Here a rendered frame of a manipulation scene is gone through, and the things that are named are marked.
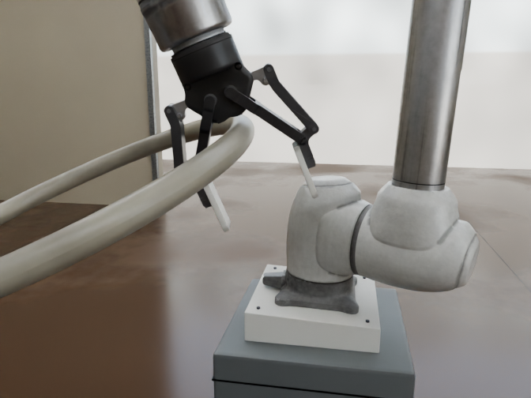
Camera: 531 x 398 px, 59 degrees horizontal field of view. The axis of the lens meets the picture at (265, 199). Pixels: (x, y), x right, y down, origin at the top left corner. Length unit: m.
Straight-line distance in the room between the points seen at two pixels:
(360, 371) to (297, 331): 0.15
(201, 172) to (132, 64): 5.04
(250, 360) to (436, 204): 0.47
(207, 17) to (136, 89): 4.92
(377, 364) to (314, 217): 0.31
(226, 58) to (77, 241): 0.26
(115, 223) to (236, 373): 0.66
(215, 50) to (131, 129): 4.98
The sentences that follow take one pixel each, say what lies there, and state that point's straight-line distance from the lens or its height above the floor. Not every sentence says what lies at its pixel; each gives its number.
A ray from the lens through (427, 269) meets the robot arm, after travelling 0.91.
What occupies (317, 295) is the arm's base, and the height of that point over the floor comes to 0.89.
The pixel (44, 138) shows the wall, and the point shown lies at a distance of 6.06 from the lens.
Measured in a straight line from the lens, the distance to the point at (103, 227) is 0.39.
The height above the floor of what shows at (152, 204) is 1.23.
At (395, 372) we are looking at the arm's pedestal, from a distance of 0.98.
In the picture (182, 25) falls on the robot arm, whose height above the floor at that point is 1.38.
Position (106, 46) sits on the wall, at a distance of 5.59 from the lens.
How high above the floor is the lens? 1.32
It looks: 13 degrees down
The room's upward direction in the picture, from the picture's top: straight up
